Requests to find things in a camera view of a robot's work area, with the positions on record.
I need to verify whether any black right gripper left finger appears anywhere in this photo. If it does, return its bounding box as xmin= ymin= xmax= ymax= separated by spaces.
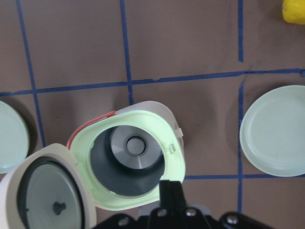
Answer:
xmin=146 ymin=180 xmax=172 ymax=229

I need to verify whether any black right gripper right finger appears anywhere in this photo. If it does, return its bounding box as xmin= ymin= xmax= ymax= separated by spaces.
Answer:
xmin=170 ymin=181 xmax=212 ymax=229

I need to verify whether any white and green rice cooker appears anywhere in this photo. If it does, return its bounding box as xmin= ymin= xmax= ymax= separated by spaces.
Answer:
xmin=0 ymin=101 xmax=185 ymax=229

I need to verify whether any light green plate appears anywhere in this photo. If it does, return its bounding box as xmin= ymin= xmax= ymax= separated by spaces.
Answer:
xmin=0 ymin=101 xmax=30 ymax=174
xmin=239 ymin=85 xmax=305 ymax=177

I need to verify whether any yellow lemon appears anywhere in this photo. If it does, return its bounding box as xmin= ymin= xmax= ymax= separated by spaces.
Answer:
xmin=282 ymin=0 xmax=305 ymax=25

